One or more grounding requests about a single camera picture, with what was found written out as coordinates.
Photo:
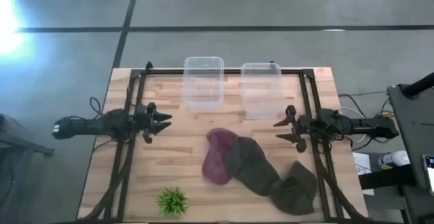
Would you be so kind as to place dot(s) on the clear plastic bin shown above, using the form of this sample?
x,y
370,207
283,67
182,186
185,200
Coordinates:
x,y
203,85
261,91

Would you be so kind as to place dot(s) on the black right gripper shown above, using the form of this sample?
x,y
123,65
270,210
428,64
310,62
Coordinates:
x,y
301,127

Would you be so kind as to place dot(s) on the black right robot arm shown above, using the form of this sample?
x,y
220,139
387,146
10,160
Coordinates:
x,y
373,127

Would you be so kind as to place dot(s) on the smartphone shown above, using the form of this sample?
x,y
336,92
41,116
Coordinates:
x,y
429,173

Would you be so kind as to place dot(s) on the black aluminium table frame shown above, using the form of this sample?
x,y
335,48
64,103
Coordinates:
x,y
232,71

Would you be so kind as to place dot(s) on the black pole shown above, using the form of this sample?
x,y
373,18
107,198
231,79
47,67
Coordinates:
x,y
418,85

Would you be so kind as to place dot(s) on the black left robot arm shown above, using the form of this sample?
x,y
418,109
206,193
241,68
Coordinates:
x,y
88,126

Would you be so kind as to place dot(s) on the maroon baseball cap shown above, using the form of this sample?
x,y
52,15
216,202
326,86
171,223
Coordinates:
x,y
217,163

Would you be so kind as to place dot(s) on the white paper sheet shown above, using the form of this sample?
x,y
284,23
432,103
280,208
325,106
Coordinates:
x,y
363,169

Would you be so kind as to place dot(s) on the small green artificial plant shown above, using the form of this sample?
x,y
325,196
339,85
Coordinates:
x,y
172,202

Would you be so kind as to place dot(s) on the grey stand base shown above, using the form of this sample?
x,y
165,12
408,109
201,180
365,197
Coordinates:
x,y
20,139

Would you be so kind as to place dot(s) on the grey cart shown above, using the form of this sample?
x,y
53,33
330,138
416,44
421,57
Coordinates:
x,y
413,125

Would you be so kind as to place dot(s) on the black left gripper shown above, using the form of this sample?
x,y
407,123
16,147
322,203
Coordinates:
x,y
144,122

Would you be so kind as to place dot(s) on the white plastic bottle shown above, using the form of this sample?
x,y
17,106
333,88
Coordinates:
x,y
393,159

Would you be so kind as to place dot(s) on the dark baseball cap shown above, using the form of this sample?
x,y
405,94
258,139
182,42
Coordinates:
x,y
251,166
298,193

